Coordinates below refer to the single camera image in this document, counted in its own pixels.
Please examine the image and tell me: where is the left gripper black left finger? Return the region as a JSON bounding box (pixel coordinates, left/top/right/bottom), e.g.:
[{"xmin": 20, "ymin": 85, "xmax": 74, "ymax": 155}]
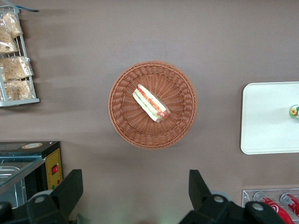
[{"xmin": 0, "ymin": 169, "xmax": 84, "ymax": 224}]

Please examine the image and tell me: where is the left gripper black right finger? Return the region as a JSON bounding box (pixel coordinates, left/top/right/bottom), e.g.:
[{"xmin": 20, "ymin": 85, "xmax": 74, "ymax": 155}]
[{"xmin": 178, "ymin": 169, "xmax": 292, "ymax": 224}]

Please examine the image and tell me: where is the cream plastic tray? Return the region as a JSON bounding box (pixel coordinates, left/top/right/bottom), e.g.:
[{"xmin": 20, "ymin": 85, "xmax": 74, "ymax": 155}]
[{"xmin": 240, "ymin": 81, "xmax": 299, "ymax": 155}]

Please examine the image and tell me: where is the clear acrylic bottle rack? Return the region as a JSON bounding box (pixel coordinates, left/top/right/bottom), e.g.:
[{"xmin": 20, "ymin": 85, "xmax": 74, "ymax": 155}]
[{"xmin": 242, "ymin": 189, "xmax": 299, "ymax": 224}]

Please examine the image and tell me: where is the black food warmer appliance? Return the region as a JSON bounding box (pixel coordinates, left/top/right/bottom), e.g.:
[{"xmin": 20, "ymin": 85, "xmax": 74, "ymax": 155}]
[{"xmin": 0, "ymin": 140, "xmax": 64, "ymax": 208}]

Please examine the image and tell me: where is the red cola bottle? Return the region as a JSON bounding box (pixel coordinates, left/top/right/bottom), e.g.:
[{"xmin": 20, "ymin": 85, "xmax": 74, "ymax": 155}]
[
  {"xmin": 253, "ymin": 191, "xmax": 295, "ymax": 224},
  {"xmin": 280, "ymin": 193, "xmax": 299, "ymax": 215}
]

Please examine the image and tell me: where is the brown wicker basket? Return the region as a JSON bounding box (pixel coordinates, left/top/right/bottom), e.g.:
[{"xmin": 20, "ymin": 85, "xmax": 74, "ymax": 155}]
[{"xmin": 107, "ymin": 60, "xmax": 198, "ymax": 150}]

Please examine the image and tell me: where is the clear bag of crackers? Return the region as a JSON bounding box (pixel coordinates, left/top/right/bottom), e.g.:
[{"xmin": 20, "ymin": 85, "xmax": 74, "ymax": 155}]
[
  {"xmin": 3, "ymin": 80, "xmax": 36, "ymax": 101},
  {"xmin": 1, "ymin": 11, "xmax": 23, "ymax": 38},
  {"xmin": 0, "ymin": 56, "xmax": 34, "ymax": 82},
  {"xmin": 0, "ymin": 32, "xmax": 19, "ymax": 55}
]

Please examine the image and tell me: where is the sandwich wedge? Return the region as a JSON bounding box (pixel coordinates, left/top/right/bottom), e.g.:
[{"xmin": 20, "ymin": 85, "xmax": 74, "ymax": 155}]
[{"xmin": 132, "ymin": 84, "xmax": 171, "ymax": 124}]

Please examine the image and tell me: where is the grey wire rack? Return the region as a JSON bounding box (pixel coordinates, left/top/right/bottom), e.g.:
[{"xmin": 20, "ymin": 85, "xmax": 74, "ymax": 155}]
[{"xmin": 0, "ymin": 6, "xmax": 40, "ymax": 108}]

